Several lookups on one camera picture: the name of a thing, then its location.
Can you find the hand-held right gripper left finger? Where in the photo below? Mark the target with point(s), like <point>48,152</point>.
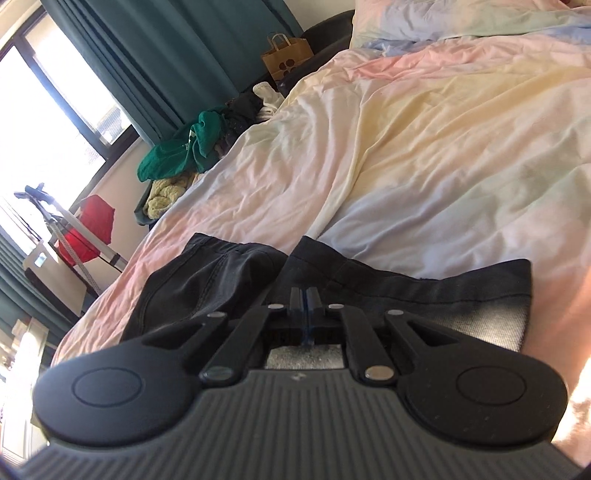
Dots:
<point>300,309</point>

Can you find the bed with pastel sheet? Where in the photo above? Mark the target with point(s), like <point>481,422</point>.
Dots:
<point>415,161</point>

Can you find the pastel pillow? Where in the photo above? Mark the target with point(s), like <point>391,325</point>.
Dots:
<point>461,21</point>

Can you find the garment steamer stand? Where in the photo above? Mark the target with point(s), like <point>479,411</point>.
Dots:
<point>69,221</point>

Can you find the red garment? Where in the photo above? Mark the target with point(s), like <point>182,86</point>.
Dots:
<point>90,226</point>

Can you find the green garment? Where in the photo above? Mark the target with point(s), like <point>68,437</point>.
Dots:
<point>175,147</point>

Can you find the pile of black clothes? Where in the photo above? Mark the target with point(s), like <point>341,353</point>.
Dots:
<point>238,120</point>

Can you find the black pants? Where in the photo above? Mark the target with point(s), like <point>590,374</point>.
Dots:
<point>207,281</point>

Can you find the black armchair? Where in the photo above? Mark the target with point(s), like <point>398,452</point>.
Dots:
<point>328,32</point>

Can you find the dark laundry basket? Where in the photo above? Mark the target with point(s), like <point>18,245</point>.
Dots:
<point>141,212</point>

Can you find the white tower appliance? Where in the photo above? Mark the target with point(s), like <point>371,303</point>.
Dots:
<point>51,277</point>

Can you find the black framed window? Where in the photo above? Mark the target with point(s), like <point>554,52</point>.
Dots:
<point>41,106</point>

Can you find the brown paper bag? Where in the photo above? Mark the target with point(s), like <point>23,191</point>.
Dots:
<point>286,60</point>

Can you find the yellow knitted blanket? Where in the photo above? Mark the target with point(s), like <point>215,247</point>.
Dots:
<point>166,194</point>

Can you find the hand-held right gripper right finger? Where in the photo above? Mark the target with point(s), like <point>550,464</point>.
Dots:
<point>313,309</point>

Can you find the teal curtain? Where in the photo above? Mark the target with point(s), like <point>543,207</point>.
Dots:
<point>161,55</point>
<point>27,277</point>

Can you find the white cloth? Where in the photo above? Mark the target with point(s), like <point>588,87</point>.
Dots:
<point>270,99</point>

